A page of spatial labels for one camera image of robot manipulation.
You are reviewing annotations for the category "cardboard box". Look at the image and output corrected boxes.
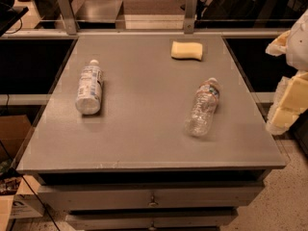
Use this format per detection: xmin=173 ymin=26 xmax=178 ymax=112
xmin=0 ymin=115 xmax=31 ymax=162

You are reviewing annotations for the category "labelled plastic water bottle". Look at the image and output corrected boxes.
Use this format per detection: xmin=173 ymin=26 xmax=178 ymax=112
xmin=75 ymin=60 xmax=103 ymax=116

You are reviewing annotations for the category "black cable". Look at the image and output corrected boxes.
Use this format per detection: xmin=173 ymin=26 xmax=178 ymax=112
xmin=0 ymin=140 xmax=62 ymax=231

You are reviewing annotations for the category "grey table with drawers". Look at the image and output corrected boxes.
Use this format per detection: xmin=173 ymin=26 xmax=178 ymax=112
xmin=18 ymin=35 xmax=285 ymax=216

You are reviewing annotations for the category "horizontal metal rail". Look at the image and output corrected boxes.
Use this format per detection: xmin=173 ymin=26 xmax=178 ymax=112
xmin=0 ymin=28 xmax=286 ymax=39

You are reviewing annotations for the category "lower drawer with knob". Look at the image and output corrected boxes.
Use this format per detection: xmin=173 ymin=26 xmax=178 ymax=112
xmin=65 ymin=210 xmax=238 ymax=230

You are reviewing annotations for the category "clear empty plastic bottle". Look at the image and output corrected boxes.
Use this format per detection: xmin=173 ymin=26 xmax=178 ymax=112
xmin=185 ymin=78 xmax=220 ymax=137

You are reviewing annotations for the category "metal bracket post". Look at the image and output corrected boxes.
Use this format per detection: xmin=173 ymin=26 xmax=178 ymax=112
xmin=57 ymin=0 xmax=77 ymax=35
xmin=183 ymin=0 xmax=197 ymax=34

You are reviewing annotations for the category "yellow sponge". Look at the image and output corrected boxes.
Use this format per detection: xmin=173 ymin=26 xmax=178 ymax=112
xmin=171 ymin=41 xmax=203 ymax=61

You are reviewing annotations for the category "left metal bracket post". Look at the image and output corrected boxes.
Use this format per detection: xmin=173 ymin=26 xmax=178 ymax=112
xmin=57 ymin=0 xmax=77 ymax=35

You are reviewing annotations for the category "right metal bracket post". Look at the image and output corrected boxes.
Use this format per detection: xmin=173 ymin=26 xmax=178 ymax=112
xmin=183 ymin=0 xmax=197 ymax=34

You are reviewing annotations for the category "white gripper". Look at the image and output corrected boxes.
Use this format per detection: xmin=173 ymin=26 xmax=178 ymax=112
xmin=266 ymin=10 xmax=308 ymax=135

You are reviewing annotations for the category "drawer with knob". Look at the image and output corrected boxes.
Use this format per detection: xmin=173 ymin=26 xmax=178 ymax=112
xmin=38 ymin=183 xmax=264 ymax=211
xmin=65 ymin=210 xmax=238 ymax=230

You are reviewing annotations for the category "upper drawer with knob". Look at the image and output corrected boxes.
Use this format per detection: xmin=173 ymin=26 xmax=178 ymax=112
xmin=38 ymin=183 xmax=264 ymax=211

